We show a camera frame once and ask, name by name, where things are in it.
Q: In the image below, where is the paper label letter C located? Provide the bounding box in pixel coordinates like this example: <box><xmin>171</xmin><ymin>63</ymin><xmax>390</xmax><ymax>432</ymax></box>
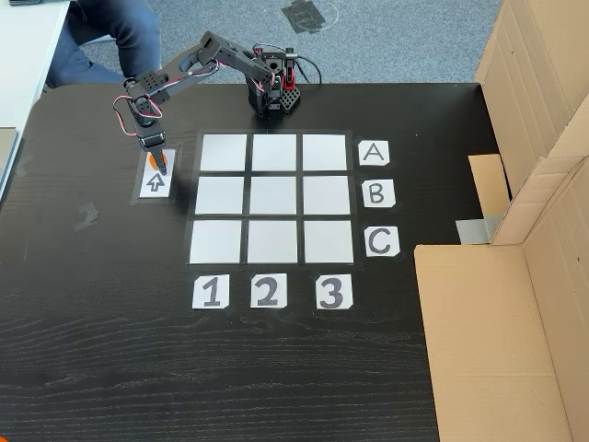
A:
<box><xmin>364</xmin><ymin>226</ymin><xmax>400</xmax><ymax>259</ymax></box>

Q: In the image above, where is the large brown cardboard box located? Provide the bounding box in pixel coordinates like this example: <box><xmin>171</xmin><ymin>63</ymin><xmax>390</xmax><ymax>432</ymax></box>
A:
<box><xmin>413</xmin><ymin>0</ymin><xmax>589</xmax><ymax>442</ymax></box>

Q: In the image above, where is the grey flat panel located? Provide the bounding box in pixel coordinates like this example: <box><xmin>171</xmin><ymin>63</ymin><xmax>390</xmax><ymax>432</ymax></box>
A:
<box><xmin>0</xmin><ymin>127</ymin><xmax>22</xmax><ymax>204</ymax></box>

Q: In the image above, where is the grey duct tape strip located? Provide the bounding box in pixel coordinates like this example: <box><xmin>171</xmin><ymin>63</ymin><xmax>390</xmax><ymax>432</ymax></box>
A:
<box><xmin>455</xmin><ymin>214</ymin><xmax>502</xmax><ymax>245</ymax></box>

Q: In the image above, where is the black power cable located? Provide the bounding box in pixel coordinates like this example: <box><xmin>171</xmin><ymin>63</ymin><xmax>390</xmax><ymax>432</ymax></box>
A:
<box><xmin>294</xmin><ymin>54</ymin><xmax>323</xmax><ymax>87</ymax></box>

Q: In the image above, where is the red and black clamp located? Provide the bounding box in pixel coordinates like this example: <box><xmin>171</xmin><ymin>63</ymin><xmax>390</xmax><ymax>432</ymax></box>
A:
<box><xmin>282</xmin><ymin>45</ymin><xmax>296</xmax><ymax>91</ymax></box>

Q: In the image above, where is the paper label number 3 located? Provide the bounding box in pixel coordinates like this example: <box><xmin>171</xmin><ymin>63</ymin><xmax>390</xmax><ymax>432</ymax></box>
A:
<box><xmin>315</xmin><ymin>273</ymin><xmax>354</xmax><ymax>310</ymax></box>

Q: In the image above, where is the white paper sheet with arrow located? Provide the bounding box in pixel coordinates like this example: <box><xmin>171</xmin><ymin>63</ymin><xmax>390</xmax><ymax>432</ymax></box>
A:
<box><xmin>131</xmin><ymin>142</ymin><xmax>184</xmax><ymax>207</ymax></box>

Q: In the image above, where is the paper label letter A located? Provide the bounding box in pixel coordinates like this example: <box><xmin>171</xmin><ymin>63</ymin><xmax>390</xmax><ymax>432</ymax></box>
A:
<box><xmin>357</xmin><ymin>140</ymin><xmax>391</xmax><ymax>167</ymax></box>

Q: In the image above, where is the person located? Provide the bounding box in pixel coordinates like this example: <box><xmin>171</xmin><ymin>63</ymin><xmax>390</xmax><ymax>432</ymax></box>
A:
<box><xmin>43</xmin><ymin>0</ymin><xmax>165</xmax><ymax>91</ymax></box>

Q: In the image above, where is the paper label letter B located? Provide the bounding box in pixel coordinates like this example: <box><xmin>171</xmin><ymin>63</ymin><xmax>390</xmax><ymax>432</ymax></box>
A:
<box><xmin>362</xmin><ymin>179</ymin><xmax>397</xmax><ymax>209</ymax></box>

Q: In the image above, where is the white desk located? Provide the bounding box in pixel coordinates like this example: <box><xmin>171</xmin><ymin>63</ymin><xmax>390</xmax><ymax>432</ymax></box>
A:
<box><xmin>0</xmin><ymin>0</ymin><xmax>70</xmax><ymax>130</ymax></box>

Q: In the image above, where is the black tape patch on floor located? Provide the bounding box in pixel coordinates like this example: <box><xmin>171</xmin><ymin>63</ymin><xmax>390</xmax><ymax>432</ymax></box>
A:
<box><xmin>280</xmin><ymin>0</ymin><xmax>329</xmax><ymax>36</ymax></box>

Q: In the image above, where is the paper label number 1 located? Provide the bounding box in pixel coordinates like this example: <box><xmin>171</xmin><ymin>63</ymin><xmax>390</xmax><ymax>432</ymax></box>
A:
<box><xmin>191</xmin><ymin>274</ymin><xmax>230</xmax><ymax>310</ymax></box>

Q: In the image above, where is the white nine-square grid sheet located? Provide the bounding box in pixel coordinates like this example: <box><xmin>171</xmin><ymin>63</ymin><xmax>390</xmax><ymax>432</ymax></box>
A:
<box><xmin>183</xmin><ymin>128</ymin><xmax>367</xmax><ymax>268</ymax></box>

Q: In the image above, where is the paper label number 2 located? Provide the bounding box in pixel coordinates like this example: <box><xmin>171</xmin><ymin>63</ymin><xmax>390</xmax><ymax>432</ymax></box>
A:
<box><xmin>249</xmin><ymin>273</ymin><xmax>289</xmax><ymax>309</ymax></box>

